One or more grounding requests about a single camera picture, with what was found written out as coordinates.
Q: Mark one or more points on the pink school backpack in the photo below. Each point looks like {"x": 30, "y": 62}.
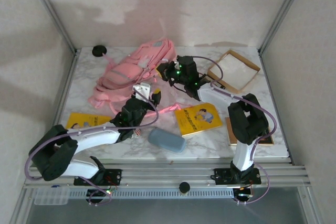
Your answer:
{"x": 123, "y": 74}

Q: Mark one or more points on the blue-grey pencil case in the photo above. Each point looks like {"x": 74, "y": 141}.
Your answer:
{"x": 166, "y": 140}

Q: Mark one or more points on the yellow cartoon paperback book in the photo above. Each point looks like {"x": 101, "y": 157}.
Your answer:
{"x": 78, "y": 119}
{"x": 194, "y": 127}

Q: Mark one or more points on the brown hardcover book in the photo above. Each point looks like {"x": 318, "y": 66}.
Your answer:
{"x": 231, "y": 134}

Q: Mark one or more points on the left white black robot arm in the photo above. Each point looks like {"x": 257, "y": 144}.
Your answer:
{"x": 89, "y": 137}

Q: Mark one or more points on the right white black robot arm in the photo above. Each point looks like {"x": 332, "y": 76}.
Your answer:
{"x": 242, "y": 155}

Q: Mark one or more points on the black round cap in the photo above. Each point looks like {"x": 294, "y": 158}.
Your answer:
{"x": 99, "y": 51}

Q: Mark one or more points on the shallow cardboard tray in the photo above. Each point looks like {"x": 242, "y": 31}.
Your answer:
{"x": 244, "y": 60}

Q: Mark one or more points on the small LED circuit board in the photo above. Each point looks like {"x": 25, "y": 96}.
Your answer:
{"x": 245, "y": 195}
{"x": 109, "y": 191}

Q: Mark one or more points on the black round knob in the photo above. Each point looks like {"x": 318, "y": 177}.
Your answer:
{"x": 184, "y": 186}

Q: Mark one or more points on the clear plastic organizer box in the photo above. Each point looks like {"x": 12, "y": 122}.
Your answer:
{"x": 51, "y": 196}

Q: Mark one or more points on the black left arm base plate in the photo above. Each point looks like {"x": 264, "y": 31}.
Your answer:
{"x": 115, "y": 175}

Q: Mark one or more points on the aluminium side rail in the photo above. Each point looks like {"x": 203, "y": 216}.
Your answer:
{"x": 66, "y": 82}

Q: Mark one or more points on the aluminium front frame rails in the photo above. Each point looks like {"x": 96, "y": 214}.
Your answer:
{"x": 168, "y": 174}

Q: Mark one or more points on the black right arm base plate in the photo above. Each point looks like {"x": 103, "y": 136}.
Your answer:
{"x": 221, "y": 176}

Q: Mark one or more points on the aluminium frame post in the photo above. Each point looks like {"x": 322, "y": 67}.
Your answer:
{"x": 282, "y": 11}
{"x": 58, "y": 20}

